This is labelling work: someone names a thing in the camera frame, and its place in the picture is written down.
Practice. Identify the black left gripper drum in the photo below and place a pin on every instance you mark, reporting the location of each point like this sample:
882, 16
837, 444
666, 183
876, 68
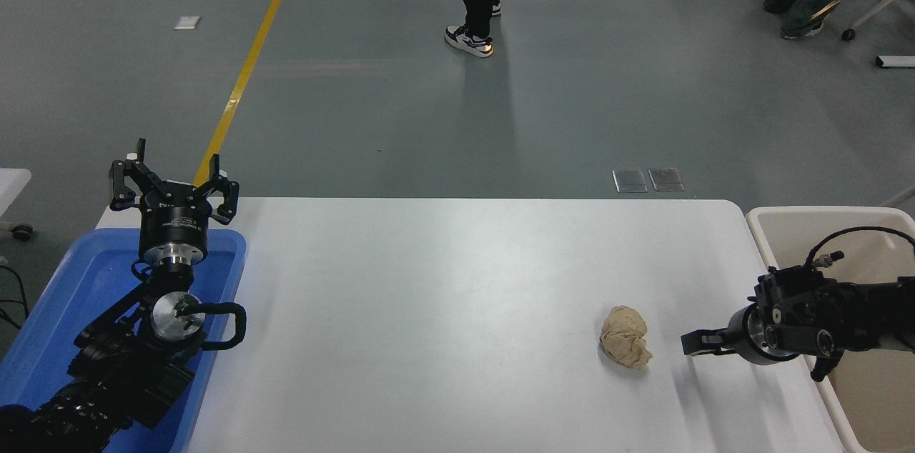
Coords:
174, 218

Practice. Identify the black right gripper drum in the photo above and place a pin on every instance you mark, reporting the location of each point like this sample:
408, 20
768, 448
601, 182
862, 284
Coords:
738, 335

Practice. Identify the tan paper ball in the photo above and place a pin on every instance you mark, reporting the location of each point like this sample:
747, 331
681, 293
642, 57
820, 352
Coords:
625, 346

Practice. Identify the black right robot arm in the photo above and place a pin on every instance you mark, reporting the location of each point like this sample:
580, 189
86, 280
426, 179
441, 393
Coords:
836, 314

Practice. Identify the white cart with caster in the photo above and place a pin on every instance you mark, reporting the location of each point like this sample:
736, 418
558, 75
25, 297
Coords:
11, 188

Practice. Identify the blue plastic tray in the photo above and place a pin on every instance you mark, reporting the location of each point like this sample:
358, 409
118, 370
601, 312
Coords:
64, 289

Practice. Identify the large pale bin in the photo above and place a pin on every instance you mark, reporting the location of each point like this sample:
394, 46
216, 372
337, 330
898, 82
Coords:
879, 396

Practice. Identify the metal floor plate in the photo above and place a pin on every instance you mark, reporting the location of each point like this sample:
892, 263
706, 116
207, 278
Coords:
666, 179
630, 180

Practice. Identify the small white floor plate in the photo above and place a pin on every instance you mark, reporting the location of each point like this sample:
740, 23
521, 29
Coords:
187, 22

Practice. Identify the white flat bar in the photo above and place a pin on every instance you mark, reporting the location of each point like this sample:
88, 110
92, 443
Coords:
895, 61

